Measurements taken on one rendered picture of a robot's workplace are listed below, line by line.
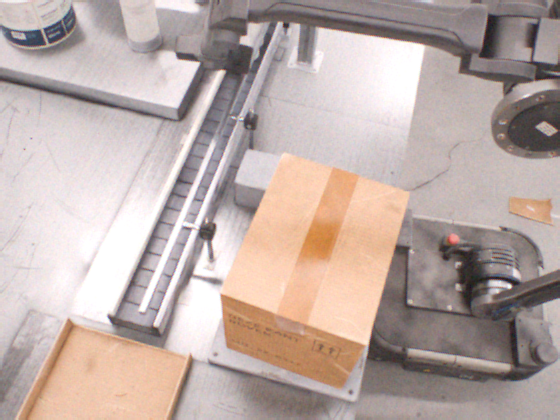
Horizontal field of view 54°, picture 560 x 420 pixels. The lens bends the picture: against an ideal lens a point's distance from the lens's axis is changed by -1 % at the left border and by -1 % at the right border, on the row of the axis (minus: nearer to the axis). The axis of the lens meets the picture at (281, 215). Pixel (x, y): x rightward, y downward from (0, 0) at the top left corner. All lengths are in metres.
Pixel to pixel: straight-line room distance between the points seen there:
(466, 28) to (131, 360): 0.84
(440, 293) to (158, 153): 1.04
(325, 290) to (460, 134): 1.89
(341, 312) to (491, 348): 1.10
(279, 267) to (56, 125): 0.82
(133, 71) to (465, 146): 1.62
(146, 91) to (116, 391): 0.74
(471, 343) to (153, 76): 1.26
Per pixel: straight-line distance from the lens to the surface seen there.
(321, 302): 0.87
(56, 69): 1.58
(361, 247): 0.92
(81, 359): 1.18
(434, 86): 2.85
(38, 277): 1.28
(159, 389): 1.13
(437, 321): 1.89
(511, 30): 0.79
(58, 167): 1.43
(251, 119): 1.26
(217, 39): 0.80
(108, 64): 1.56
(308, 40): 1.55
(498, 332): 1.95
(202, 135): 1.35
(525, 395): 2.19
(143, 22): 1.51
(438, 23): 0.76
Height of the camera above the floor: 1.92
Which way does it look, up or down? 58 degrees down
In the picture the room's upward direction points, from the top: 5 degrees clockwise
